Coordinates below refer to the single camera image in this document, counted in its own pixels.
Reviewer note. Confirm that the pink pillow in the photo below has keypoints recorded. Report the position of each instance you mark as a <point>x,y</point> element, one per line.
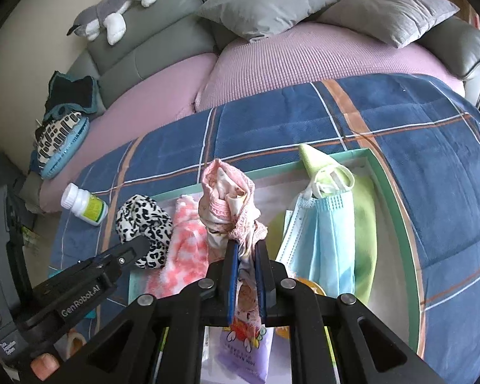
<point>284,64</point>

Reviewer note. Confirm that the pink printed underwear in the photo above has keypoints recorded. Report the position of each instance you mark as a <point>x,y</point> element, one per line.
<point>224,196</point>

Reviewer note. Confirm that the grey and white plush dog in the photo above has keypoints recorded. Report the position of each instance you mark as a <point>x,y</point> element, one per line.
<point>104,8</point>

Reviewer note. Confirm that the white tray with green rim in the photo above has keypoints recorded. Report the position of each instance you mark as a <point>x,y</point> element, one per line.
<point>389,228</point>

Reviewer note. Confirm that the black and teal clothing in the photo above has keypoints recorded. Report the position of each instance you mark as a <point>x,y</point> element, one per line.
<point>72,92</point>

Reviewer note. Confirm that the person's left hand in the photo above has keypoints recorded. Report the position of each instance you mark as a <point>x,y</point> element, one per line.
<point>44,368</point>

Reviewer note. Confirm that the orange round box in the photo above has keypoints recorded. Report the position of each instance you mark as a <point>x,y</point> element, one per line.
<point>310,286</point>

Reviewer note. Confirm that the green cloth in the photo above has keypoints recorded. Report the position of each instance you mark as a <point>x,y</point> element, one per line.
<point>363,228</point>

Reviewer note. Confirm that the leopard print scrunchie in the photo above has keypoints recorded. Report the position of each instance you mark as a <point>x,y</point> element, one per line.
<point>144,216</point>

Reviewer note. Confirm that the light blue face mask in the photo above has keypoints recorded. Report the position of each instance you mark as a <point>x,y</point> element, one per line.
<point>327,240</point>

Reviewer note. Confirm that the blue plaid blanket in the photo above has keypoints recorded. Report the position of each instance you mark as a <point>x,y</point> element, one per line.
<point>423,168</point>

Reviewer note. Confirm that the patterned blue bag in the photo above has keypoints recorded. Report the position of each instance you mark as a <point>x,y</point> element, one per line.
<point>58,144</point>

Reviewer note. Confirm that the grey pillow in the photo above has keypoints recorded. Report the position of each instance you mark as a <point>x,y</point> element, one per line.
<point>264,0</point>
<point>391,12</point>

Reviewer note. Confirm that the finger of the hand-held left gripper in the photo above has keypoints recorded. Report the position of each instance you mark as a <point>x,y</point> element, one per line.
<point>124,254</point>

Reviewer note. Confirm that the white plastic bottle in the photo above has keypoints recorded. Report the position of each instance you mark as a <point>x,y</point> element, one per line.
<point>84,206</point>

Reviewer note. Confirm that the pink and white fuzzy sock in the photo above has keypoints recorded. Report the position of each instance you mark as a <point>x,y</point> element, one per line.
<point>184,248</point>

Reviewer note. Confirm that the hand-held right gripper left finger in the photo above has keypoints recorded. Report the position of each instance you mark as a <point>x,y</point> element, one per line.
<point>232,284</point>

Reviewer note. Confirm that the grey leather headboard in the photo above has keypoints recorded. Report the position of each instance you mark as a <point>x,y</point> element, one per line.
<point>168,28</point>

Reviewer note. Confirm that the purple packet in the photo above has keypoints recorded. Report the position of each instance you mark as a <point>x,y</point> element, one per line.
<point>244,364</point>

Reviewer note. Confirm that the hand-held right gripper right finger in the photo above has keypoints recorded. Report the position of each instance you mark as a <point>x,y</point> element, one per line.
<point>262,284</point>

